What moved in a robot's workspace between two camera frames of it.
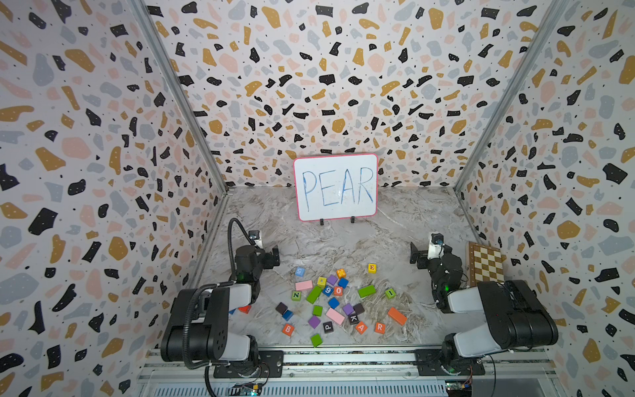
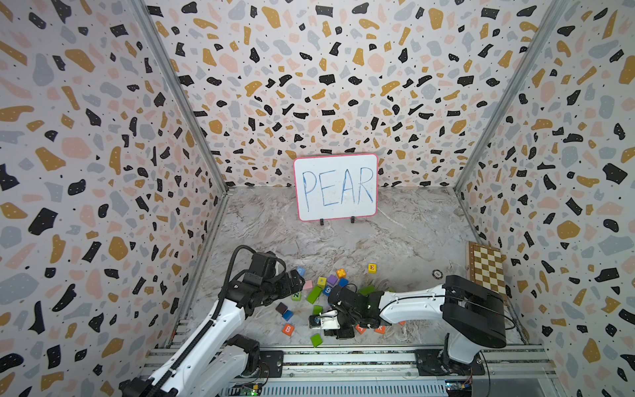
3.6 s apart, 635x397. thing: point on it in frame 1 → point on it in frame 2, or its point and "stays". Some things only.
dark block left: x=281 y=308 stays
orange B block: x=288 y=329 stays
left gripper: x=266 y=259 → x=288 y=289
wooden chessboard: x=484 y=264 stays
